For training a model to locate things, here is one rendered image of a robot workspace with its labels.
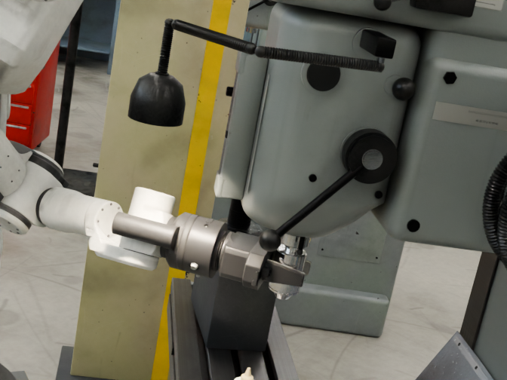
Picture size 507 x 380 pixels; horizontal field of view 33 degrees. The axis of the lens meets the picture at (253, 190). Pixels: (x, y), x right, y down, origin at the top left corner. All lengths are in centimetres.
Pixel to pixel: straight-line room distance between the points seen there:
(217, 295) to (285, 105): 59
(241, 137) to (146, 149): 181
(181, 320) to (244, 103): 69
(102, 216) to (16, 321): 241
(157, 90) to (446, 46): 38
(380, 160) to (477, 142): 14
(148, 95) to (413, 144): 35
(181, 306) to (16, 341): 184
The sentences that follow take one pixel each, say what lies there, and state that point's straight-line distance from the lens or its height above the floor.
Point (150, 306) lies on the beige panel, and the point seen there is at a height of 35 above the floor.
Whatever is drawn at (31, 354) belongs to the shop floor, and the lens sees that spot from 354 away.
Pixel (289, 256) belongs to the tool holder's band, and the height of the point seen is 127.
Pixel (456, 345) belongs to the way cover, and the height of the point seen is 108.
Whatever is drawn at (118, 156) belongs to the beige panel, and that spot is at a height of 90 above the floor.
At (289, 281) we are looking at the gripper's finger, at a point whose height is 123.
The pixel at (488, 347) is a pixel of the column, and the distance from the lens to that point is 151.
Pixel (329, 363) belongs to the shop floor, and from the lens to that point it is 385.
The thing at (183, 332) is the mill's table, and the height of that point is 94.
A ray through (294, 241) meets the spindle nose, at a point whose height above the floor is 129.
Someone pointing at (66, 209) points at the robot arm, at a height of 123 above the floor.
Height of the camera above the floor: 170
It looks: 16 degrees down
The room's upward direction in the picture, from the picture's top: 11 degrees clockwise
